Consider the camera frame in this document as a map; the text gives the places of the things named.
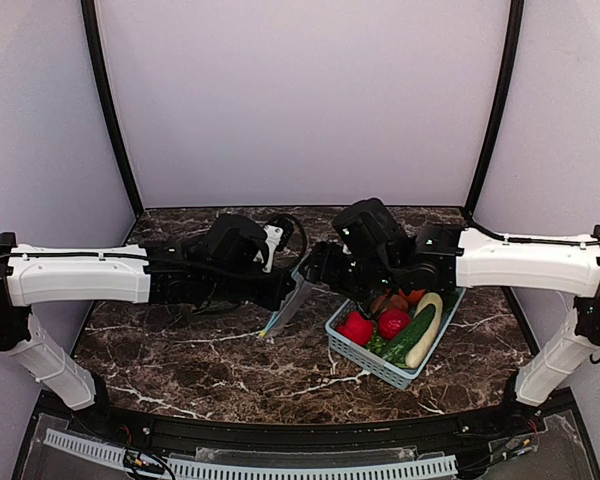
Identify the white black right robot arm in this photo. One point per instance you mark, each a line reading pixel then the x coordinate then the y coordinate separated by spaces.
pixel 442 258

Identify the orange fruit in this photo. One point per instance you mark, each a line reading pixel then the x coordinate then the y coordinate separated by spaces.
pixel 413 297

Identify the white radish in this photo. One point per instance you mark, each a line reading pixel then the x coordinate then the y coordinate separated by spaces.
pixel 417 355

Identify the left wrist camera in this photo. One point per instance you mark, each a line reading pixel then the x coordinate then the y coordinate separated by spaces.
pixel 279 230

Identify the brown potato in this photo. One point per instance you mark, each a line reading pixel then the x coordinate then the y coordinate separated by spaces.
pixel 387 302

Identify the red tomato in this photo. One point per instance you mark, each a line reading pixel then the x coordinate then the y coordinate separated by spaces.
pixel 356 328

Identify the green leafy vegetable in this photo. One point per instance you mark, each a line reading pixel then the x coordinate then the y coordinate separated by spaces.
pixel 450 301

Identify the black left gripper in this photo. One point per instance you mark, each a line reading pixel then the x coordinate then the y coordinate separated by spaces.
pixel 284 289

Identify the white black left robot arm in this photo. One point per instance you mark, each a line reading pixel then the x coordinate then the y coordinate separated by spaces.
pixel 232 262

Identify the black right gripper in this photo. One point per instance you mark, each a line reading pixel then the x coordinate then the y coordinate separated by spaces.
pixel 318 261

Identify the green cucumber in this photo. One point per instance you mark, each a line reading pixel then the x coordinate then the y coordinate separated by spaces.
pixel 407 340

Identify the green grapes bunch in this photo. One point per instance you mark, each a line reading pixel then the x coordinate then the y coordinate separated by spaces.
pixel 376 345

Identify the dark red round fruit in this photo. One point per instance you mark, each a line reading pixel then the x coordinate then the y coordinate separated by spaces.
pixel 392 322

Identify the clear zip top bag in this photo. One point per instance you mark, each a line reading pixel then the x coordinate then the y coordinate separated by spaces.
pixel 289 307

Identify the light blue plastic basket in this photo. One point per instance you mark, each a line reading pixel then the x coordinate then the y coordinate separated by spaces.
pixel 397 375

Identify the black front rail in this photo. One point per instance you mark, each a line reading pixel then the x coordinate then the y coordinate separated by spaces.
pixel 451 433

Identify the white slotted cable duct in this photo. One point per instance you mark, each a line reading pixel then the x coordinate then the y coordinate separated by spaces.
pixel 208 463

